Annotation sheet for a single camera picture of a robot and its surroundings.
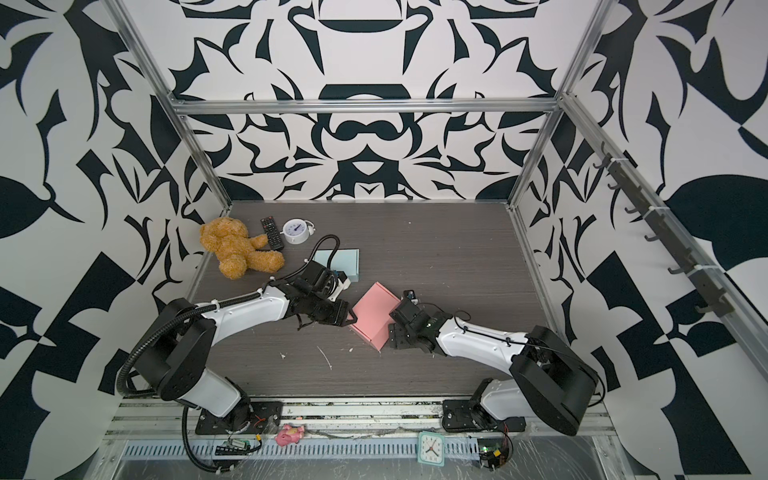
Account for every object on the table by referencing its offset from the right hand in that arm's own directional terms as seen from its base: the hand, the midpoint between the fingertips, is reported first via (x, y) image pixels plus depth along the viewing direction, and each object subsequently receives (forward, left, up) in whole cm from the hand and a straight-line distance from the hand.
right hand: (402, 333), depth 87 cm
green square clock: (-27, -5, +1) cm, 28 cm away
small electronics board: (-28, -20, -3) cm, 34 cm away
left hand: (+4, +14, +4) cm, 15 cm away
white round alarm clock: (+37, +36, +3) cm, 51 cm away
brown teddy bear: (+23, +51, +9) cm, 57 cm away
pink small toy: (-24, +27, +2) cm, 36 cm away
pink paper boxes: (+4, +8, +3) cm, 9 cm away
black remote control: (+32, +43, +3) cm, 54 cm away
